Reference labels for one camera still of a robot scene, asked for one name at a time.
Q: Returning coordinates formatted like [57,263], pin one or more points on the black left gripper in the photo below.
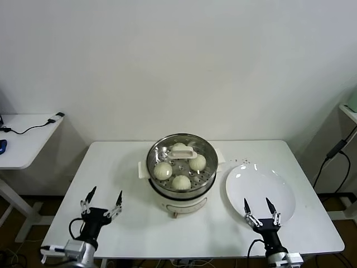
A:
[93,223]

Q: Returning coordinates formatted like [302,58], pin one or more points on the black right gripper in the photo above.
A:
[270,233]

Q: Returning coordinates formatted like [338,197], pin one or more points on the white steamed baozi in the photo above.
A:
[163,171]
[178,146]
[181,182]
[198,163]

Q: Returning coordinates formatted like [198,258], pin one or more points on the round glass pot lid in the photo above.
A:
[182,153]

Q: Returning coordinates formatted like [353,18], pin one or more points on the stainless steel steamer basket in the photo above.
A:
[206,167]

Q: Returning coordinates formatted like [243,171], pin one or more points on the white round plate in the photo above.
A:
[259,190]

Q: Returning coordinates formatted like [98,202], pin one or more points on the white table leg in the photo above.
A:
[104,263]

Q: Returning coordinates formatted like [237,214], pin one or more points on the cream electric cooker base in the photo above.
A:
[181,205]

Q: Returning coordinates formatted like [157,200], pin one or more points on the white power strip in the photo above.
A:
[184,262]

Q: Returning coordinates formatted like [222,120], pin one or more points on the white side table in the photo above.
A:
[28,145]

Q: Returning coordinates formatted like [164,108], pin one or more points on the blue computer mouse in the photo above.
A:
[2,145]

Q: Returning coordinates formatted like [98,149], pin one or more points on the dark device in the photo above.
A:
[1,119]

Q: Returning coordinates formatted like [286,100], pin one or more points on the white shelf board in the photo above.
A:
[350,114]

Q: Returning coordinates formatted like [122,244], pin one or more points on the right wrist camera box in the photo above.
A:
[294,258]

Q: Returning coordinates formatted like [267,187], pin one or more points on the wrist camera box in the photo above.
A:
[64,248]
[294,258]

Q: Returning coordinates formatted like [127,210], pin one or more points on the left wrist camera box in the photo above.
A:
[64,248]

